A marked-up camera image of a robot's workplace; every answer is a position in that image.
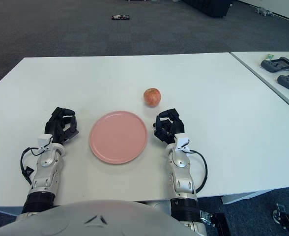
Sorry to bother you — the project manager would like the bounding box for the black caster wheel stand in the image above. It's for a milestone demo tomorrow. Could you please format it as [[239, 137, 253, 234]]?
[[272, 203, 289, 236]]

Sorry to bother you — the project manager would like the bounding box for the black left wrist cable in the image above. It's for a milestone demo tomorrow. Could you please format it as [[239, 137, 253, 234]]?
[[20, 147, 43, 185]]

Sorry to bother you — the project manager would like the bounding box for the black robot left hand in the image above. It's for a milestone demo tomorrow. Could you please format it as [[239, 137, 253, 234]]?
[[44, 106, 80, 145]]

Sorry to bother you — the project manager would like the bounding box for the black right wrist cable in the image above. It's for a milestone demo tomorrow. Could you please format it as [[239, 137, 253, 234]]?
[[183, 149, 208, 195]]

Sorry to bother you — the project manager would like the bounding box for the grey robot torso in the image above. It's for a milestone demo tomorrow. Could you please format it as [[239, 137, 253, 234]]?
[[0, 200, 200, 236]]

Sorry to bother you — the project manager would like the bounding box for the grey floor clutter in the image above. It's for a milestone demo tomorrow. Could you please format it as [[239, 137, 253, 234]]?
[[255, 6, 274, 16]]

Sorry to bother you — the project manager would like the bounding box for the pink round plate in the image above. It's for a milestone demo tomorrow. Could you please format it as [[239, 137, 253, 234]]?
[[89, 111, 149, 165]]

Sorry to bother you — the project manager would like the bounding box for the black metal bracket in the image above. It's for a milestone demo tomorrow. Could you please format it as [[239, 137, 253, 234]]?
[[200, 210, 231, 236]]

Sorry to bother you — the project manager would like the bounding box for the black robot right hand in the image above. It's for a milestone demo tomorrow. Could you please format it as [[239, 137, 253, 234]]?
[[153, 108, 186, 146]]

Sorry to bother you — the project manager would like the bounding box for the red yellow apple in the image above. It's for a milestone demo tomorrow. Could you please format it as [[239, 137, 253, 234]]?
[[144, 88, 162, 108]]

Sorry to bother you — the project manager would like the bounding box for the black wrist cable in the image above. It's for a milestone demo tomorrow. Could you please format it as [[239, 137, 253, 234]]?
[[183, 149, 208, 195], [20, 147, 43, 185]]

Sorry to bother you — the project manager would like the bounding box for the black box furniture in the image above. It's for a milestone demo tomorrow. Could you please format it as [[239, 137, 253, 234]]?
[[183, 0, 233, 18]]

